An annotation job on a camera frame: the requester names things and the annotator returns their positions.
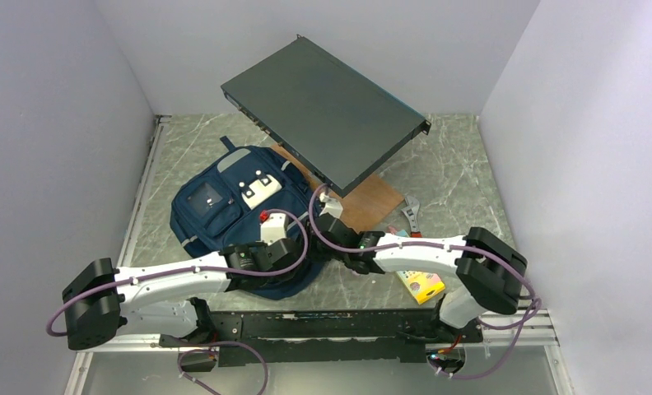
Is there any navy blue student backpack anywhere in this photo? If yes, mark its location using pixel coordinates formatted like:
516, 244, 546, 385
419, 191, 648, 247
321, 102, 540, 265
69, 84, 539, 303
170, 137, 324, 300

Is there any yellow crayon box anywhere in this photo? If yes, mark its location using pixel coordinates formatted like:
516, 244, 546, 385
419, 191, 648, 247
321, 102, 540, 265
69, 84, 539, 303
396, 271, 445, 305

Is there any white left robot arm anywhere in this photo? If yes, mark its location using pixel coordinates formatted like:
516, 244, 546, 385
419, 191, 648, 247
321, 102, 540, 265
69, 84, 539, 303
58, 238, 307, 351

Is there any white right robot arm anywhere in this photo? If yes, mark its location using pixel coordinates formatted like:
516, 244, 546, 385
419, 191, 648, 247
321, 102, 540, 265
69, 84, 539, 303
310, 214, 536, 342

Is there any brown wooden base board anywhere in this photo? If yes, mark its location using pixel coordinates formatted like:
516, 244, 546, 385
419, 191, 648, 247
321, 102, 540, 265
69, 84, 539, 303
268, 143, 405, 235

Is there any dark grey rack unit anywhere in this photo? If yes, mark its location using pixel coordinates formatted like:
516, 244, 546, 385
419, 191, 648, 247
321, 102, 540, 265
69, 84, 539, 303
221, 35, 431, 197

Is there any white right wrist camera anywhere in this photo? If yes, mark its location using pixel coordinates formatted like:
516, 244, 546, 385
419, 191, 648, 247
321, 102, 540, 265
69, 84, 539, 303
319, 193, 343, 219

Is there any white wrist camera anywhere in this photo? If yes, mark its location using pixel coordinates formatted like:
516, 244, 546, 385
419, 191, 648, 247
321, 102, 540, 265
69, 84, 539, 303
319, 193, 343, 219
259, 211, 289, 244

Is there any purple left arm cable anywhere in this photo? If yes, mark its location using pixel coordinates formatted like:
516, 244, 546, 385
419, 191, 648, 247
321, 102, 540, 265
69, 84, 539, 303
46, 208, 310, 338

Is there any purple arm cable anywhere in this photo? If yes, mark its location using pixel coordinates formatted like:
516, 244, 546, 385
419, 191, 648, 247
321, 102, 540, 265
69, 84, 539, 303
308, 185, 543, 381
46, 208, 310, 338

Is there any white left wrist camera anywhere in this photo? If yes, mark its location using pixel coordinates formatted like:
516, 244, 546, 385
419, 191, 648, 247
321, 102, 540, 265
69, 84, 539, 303
259, 211, 289, 244

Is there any red handled adjustable wrench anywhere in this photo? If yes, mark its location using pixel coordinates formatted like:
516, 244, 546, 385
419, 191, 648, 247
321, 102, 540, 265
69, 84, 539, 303
401, 195, 421, 238

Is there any black front rail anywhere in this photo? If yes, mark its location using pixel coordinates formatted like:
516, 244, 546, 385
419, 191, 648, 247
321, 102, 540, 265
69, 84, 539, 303
185, 309, 483, 363

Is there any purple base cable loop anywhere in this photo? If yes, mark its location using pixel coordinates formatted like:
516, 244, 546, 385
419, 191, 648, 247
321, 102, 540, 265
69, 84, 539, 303
177, 340, 270, 395

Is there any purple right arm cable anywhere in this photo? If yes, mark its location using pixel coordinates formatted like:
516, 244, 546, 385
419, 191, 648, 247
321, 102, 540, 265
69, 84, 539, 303
308, 185, 543, 381

